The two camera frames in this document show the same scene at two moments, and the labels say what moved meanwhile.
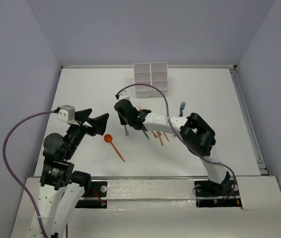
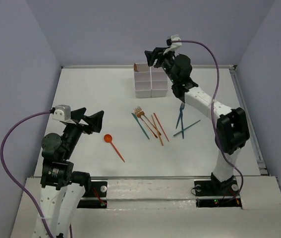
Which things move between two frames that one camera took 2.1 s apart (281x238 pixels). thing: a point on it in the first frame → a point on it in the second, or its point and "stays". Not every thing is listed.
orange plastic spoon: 108,138 stays
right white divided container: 159,79 stays
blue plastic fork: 181,108 stays
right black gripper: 123,121 → 163,54
